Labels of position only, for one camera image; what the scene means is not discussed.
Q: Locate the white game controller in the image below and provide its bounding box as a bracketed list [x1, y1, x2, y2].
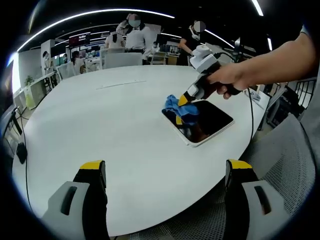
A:
[245, 89, 263, 101]

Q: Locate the black tablet white edge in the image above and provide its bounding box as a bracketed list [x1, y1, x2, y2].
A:
[161, 99, 235, 148]

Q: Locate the long curved ceiling light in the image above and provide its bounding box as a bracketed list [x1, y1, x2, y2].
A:
[16, 9, 176, 53]

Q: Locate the grey mesh office chair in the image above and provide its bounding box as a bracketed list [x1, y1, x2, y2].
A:
[112, 115, 317, 240]

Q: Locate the black metal railing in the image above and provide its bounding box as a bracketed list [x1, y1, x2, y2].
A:
[286, 76, 318, 109]

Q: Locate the black mouse cable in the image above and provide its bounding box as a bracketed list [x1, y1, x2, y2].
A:
[14, 107, 33, 210]

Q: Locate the black computer monitor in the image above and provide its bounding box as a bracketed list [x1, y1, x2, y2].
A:
[0, 59, 15, 115]

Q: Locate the blue cleaning cloth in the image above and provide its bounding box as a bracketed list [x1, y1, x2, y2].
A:
[161, 94, 201, 126]

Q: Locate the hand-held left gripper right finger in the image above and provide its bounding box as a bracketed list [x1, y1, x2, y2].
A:
[224, 158, 297, 240]

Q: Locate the person's right hand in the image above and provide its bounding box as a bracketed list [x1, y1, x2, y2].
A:
[206, 65, 251, 100]

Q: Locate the green waste bin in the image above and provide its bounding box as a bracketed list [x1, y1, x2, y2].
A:
[25, 95, 36, 110]

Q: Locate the red wall screen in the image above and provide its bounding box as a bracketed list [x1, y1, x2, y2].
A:
[68, 34, 91, 46]

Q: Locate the short ceiling light strip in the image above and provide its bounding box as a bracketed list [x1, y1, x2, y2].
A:
[250, 0, 265, 17]

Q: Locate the black monitor stand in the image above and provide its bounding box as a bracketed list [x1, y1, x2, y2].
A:
[9, 107, 24, 137]

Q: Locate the black computer mouse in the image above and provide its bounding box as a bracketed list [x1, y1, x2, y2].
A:
[15, 142, 28, 165]

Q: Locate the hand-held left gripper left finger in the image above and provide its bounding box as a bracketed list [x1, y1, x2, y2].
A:
[41, 160, 110, 240]

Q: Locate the black stand with screen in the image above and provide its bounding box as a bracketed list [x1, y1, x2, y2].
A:
[234, 36, 256, 64]

